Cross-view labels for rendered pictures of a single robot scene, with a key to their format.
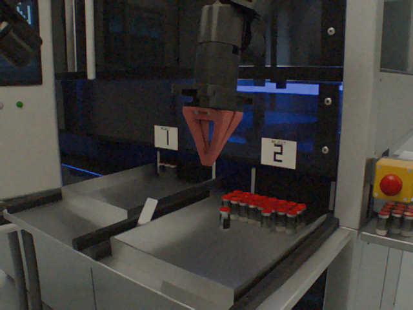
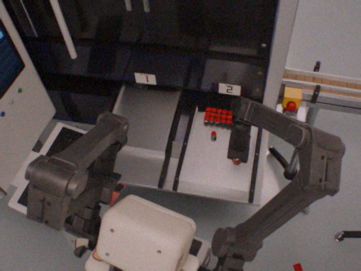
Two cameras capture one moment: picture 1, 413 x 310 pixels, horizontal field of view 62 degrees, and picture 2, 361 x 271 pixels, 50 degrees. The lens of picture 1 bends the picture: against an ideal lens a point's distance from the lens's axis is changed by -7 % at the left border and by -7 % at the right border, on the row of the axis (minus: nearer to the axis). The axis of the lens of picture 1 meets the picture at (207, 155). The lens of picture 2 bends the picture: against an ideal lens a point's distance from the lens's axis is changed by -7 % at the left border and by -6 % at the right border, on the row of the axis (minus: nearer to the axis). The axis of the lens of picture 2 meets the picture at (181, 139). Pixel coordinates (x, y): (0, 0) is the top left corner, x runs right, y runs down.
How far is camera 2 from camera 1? 1.15 m
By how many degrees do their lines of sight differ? 48
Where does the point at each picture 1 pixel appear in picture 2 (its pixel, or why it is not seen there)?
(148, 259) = (204, 185)
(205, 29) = (239, 136)
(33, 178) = (42, 121)
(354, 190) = (272, 104)
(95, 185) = not seen: hidden behind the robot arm
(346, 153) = (268, 91)
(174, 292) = (222, 195)
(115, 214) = (155, 152)
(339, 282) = not seen: hidden behind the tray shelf
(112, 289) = not seen: hidden behind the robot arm
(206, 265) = (223, 173)
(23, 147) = (31, 111)
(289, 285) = (260, 172)
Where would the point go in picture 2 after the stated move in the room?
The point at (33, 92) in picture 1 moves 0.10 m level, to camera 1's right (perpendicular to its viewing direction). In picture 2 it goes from (22, 75) to (46, 65)
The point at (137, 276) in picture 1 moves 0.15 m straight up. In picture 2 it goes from (202, 192) to (201, 174)
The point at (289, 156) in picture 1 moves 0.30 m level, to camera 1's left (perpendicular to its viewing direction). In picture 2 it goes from (236, 91) to (166, 120)
